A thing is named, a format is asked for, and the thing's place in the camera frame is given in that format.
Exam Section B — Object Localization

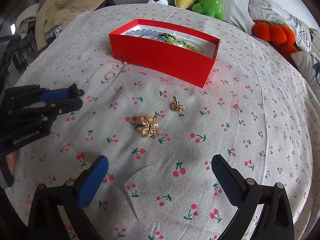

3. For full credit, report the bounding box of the black hair claw clip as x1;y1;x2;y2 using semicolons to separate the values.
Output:
68;83;85;98

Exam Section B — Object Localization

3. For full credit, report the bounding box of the light blue bead bracelet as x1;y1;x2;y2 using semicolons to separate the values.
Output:
124;29;161;40

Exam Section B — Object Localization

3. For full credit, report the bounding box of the green bead bracelet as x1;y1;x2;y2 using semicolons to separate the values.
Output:
156;32;201;54

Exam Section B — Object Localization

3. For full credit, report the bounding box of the red jewelry box white insert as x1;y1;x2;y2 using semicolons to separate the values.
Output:
109;19;220;88

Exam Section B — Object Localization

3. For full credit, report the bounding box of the large gold knot earring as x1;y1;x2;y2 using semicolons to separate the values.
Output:
137;115;160;138

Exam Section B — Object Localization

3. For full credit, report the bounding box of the beige quilted blanket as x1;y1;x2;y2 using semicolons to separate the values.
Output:
15;0;106;50

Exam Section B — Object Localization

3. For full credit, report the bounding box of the cherry print bed sheet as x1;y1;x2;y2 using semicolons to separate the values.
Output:
6;4;319;239

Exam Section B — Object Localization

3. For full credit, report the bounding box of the small gold earring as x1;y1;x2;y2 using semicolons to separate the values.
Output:
171;96;184;112

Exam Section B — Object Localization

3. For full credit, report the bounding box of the deer print white pillow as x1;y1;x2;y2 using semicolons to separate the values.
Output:
291;51;319;101

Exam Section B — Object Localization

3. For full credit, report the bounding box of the orange pumpkin plush cushion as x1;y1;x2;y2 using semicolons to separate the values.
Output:
252;21;298;64

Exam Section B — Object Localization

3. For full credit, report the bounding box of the green christmas tree plush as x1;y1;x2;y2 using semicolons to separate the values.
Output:
192;0;225;20

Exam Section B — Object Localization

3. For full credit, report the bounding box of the grey patterned pillow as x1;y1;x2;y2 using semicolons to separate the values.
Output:
248;0;311;52

